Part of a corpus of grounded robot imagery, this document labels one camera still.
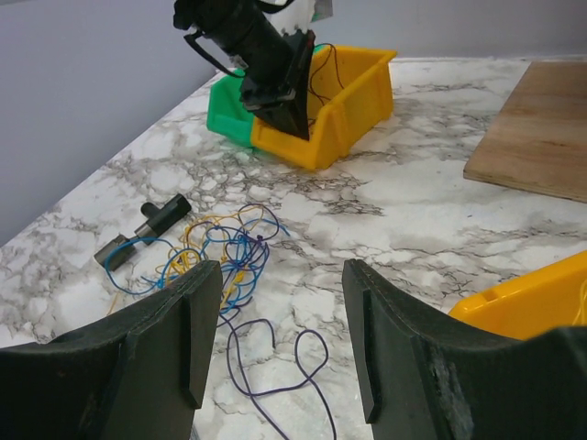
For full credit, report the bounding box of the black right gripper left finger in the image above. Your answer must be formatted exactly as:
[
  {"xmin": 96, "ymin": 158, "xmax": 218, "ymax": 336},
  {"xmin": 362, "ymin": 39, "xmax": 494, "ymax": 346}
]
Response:
[{"xmin": 1, "ymin": 261, "xmax": 223, "ymax": 439}]

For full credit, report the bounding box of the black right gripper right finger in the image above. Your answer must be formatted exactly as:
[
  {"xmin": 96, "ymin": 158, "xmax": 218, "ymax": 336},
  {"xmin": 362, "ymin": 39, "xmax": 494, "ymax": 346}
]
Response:
[{"xmin": 342, "ymin": 259, "xmax": 586, "ymax": 439}]

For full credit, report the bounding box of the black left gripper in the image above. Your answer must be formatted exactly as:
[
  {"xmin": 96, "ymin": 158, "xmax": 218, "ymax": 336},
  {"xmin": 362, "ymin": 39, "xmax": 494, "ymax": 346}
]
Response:
[{"xmin": 173, "ymin": 0, "xmax": 316, "ymax": 140}]

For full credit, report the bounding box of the dark purple wire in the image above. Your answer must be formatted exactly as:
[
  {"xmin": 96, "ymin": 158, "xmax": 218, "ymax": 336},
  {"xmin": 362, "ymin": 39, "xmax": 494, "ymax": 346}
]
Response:
[{"xmin": 306, "ymin": 43, "xmax": 348, "ymax": 129}]

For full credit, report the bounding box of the coloured wire bundle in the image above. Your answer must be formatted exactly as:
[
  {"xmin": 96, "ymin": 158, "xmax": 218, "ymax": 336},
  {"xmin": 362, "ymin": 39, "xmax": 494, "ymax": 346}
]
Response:
[{"xmin": 104, "ymin": 203, "xmax": 293, "ymax": 326}]

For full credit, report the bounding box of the orange plastic bin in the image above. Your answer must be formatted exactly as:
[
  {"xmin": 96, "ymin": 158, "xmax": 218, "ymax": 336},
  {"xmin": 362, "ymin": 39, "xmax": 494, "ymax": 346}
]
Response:
[{"xmin": 250, "ymin": 43, "xmax": 397, "ymax": 171}]

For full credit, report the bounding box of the green plastic bin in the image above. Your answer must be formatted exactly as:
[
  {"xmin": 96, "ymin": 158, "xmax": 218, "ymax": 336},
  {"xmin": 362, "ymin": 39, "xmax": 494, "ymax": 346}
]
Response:
[{"xmin": 206, "ymin": 75, "xmax": 253, "ymax": 148}]

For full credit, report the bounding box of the loose yellow plastic bin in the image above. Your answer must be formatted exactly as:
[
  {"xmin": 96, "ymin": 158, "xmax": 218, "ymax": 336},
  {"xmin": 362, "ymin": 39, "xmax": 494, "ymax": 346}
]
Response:
[{"xmin": 449, "ymin": 251, "xmax": 586, "ymax": 340}]

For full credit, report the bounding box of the wooden base board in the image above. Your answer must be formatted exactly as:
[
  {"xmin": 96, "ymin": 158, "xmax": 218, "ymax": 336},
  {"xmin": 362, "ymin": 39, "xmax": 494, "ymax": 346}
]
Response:
[{"xmin": 463, "ymin": 60, "xmax": 586, "ymax": 203}]

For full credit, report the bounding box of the black T-handle socket tool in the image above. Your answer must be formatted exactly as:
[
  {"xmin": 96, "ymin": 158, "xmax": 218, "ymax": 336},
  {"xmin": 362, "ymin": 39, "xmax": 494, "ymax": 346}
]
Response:
[{"xmin": 94, "ymin": 193, "xmax": 192, "ymax": 270}]

